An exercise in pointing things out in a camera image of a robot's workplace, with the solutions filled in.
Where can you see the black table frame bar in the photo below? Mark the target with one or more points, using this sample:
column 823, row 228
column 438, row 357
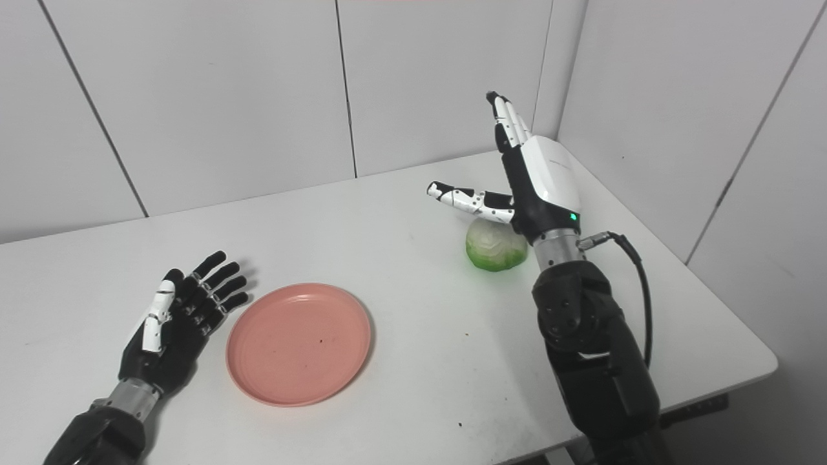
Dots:
column 698, row 408

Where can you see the pink round plate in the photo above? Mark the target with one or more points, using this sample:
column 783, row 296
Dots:
column 297, row 345

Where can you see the green white cabbage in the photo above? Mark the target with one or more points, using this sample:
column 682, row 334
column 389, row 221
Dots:
column 494, row 248

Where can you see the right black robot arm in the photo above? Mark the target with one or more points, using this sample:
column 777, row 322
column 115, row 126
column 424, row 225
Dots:
column 594, row 361

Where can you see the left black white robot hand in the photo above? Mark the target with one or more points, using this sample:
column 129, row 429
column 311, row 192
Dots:
column 171, row 349

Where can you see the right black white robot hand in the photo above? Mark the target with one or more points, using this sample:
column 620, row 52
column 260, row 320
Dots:
column 546, row 181

